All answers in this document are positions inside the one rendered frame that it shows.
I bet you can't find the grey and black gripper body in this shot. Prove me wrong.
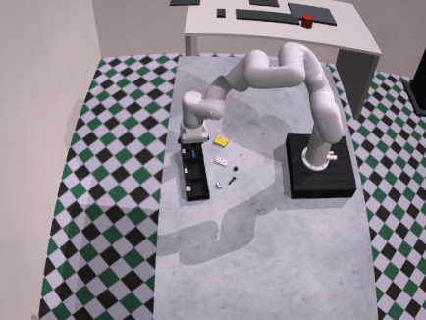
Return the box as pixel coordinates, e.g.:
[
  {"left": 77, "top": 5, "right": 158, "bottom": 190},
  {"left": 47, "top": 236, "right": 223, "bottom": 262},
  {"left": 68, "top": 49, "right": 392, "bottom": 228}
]
[{"left": 180, "top": 120, "right": 206, "bottom": 143}]

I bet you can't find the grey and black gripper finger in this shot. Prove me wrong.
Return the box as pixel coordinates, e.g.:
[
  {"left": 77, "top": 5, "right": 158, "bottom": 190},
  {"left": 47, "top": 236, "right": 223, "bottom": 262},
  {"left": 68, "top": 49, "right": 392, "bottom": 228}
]
[
  {"left": 196, "top": 142, "right": 204, "bottom": 154},
  {"left": 178, "top": 138, "right": 191, "bottom": 154}
]

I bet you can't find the white domino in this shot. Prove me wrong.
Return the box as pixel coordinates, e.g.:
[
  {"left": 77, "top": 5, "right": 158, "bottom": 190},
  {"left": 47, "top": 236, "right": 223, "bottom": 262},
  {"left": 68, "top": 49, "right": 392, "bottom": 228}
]
[{"left": 215, "top": 157, "right": 229, "bottom": 167}]

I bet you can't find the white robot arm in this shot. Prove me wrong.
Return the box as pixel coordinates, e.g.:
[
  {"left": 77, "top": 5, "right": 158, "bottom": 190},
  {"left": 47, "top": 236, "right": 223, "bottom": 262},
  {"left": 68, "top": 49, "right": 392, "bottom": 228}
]
[{"left": 182, "top": 42, "right": 343, "bottom": 171}]

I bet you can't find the black rack of bins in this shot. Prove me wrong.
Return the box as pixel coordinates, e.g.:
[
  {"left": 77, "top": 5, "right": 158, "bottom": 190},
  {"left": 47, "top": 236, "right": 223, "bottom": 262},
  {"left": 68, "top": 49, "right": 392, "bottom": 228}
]
[{"left": 181, "top": 143, "right": 210, "bottom": 202}]

